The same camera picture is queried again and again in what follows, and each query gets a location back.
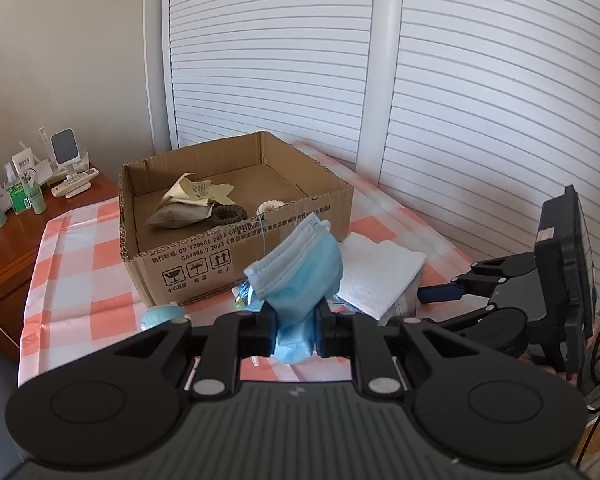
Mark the grey sock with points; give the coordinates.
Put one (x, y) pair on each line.
(175, 215)

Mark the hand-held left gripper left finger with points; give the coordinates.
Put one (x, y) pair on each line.
(260, 332)

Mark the white card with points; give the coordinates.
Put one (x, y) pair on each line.
(24, 162)

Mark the person's right hand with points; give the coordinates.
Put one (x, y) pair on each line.
(537, 361)

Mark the white folded cloth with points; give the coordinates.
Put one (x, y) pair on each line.
(380, 270)

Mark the blue patterned cloth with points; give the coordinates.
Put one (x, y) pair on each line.
(242, 297)

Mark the pink checked tablecloth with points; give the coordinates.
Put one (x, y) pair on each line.
(80, 270)

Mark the wooden nightstand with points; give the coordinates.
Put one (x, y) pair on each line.
(5, 260)

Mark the white remote control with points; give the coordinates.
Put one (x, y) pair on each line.
(77, 191)
(77, 180)

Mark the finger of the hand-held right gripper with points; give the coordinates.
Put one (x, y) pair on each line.
(467, 317)
(440, 293)

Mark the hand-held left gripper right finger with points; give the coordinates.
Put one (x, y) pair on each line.
(330, 332)

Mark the pale green tube bottle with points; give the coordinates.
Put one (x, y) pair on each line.
(36, 197)

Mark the light blue plush toy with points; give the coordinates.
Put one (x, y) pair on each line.
(162, 314)

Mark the blue face mask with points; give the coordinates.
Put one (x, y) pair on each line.
(300, 275)

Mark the cream fluffy hair scrunchie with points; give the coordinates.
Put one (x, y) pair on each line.
(270, 205)

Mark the white louvred wardrobe door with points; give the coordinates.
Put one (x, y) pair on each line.
(505, 110)
(270, 50)

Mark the brown hair scrunchie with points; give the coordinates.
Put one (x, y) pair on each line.
(217, 217)

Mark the grey lace-trimmed cloth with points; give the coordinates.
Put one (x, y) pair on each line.
(407, 302)

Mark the brown cardboard box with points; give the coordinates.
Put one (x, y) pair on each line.
(190, 265)

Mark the yellow cleaning cloth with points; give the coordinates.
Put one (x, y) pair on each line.
(195, 192)

